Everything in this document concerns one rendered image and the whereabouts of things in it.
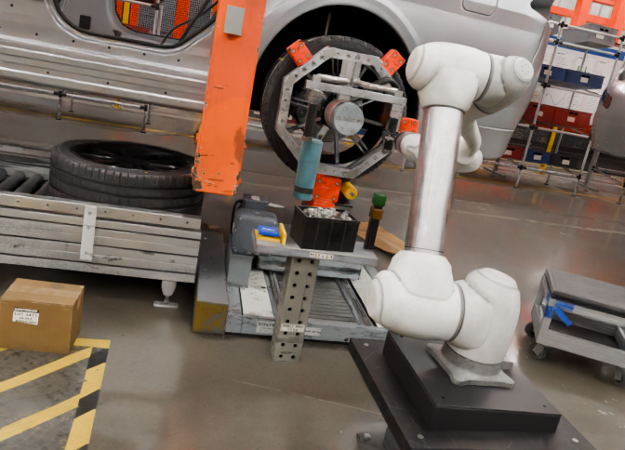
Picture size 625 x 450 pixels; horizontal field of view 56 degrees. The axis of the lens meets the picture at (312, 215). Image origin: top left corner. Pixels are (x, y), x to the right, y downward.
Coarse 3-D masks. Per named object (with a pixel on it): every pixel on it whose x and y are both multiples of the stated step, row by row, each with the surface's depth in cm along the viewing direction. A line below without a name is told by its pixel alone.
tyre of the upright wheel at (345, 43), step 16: (320, 48) 255; (352, 48) 258; (368, 48) 259; (288, 64) 255; (272, 80) 257; (400, 80) 266; (272, 96) 258; (272, 112) 260; (272, 128) 262; (272, 144) 265; (288, 160) 268; (384, 160) 276
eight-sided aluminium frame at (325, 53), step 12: (324, 48) 251; (336, 48) 248; (312, 60) 248; (324, 60) 249; (360, 60) 252; (372, 60) 252; (300, 72) 249; (384, 72) 255; (288, 84) 249; (288, 96) 251; (288, 108) 252; (276, 120) 257; (288, 144) 257; (372, 156) 265; (324, 168) 263; (336, 168) 264; (348, 168) 267; (360, 168) 266
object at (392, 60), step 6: (390, 54) 254; (396, 54) 253; (384, 60) 254; (390, 60) 254; (396, 60) 254; (402, 60) 255; (384, 66) 254; (390, 66) 254; (396, 66) 255; (390, 72) 255
